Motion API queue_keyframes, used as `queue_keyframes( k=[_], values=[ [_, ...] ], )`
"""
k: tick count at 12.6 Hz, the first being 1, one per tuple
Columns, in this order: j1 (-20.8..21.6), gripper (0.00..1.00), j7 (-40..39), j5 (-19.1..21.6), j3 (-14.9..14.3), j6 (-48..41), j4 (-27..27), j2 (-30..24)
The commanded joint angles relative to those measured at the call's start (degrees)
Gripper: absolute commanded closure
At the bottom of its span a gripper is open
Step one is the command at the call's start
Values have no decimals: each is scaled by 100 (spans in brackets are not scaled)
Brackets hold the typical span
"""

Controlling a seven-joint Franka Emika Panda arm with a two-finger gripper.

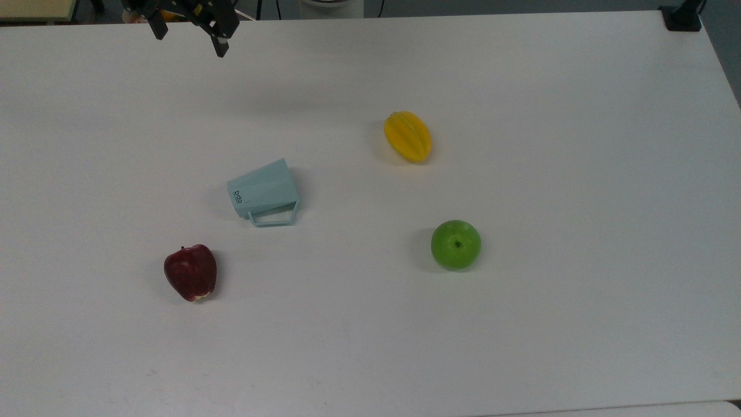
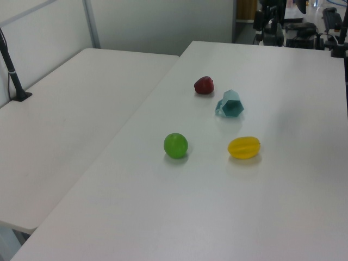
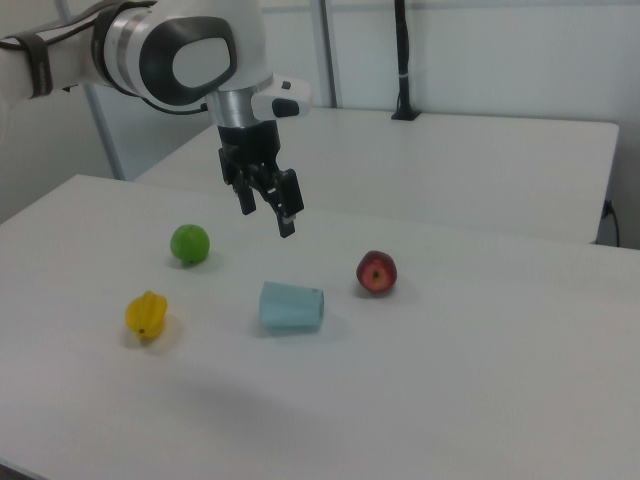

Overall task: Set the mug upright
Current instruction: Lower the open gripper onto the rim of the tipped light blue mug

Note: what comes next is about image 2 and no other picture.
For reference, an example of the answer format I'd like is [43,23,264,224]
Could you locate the black bag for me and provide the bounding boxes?
[285,23,318,38]

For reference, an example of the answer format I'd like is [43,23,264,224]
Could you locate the yellow starfruit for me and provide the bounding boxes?
[227,136,262,160]

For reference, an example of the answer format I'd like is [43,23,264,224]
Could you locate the teal hexagonal mug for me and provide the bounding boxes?
[214,89,246,119]

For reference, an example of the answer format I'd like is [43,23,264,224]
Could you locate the black pole with white band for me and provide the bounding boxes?
[253,10,265,44]

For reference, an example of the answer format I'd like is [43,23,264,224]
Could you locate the black clamp stand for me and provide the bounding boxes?
[330,10,348,58]

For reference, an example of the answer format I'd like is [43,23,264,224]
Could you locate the light wooden cabinet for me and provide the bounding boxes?
[235,0,258,22]

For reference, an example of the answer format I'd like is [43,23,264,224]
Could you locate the black camera stand pole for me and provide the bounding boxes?
[0,27,33,102]

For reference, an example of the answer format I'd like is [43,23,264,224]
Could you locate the grey metal partition post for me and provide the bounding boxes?
[83,0,101,49]

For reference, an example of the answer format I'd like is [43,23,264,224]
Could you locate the white side table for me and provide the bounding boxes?
[0,48,180,234]

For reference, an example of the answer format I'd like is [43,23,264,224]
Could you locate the red apple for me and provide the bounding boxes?
[194,76,215,95]

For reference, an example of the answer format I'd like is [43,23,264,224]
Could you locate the black desk boxes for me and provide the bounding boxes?
[285,34,331,51]

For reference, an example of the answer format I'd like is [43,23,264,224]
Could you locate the green apple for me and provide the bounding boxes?
[163,133,189,159]

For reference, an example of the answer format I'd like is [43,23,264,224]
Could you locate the dark grey equipment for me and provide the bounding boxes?
[262,0,285,47]

